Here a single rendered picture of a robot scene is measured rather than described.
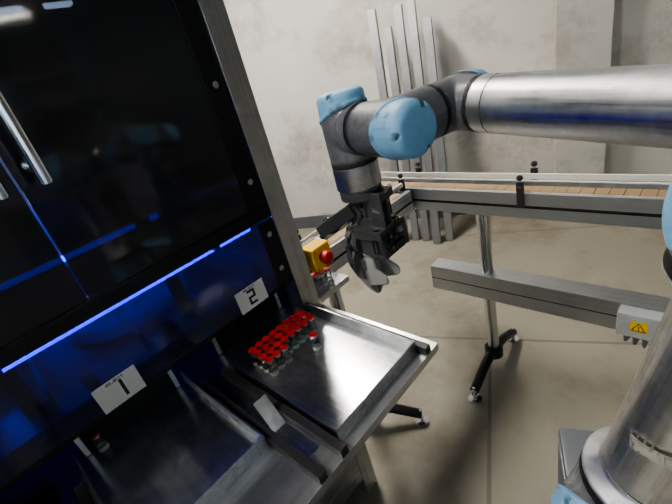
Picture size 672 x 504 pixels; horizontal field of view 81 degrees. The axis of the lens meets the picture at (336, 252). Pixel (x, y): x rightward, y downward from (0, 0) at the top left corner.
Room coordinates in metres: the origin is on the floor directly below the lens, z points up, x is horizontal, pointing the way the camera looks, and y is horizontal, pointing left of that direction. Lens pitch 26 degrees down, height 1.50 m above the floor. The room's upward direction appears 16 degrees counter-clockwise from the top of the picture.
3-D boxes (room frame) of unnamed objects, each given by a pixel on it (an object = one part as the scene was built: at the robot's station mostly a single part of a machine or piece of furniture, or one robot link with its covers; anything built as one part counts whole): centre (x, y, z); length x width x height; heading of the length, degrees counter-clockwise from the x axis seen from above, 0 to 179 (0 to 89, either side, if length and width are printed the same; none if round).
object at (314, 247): (1.05, 0.06, 0.99); 0.08 x 0.07 x 0.07; 41
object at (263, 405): (0.54, 0.18, 0.91); 0.14 x 0.03 x 0.06; 40
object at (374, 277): (0.61, -0.06, 1.13); 0.06 x 0.03 x 0.09; 41
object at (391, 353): (0.71, 0.10, 0.90); 0.34 x 0.26 x 0.04; 41
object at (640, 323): (0.93, -0.89, 0.50); 0.12 x 0.05 x 0.09; 41
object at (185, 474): (0.57, 0.43, 0.90); 0.34 x 0.26 x 0.04; 41
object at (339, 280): (1.09, 0.08, 0.87); 0.14 x 0.13 x 0.02; 41
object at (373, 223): (0.62, -0.07, 1.23); 0.09 x 0.08 x 0.12; 41
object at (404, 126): (0.54, -0.13, 1.39); 0.11 x 0.11 x 0.08; 26
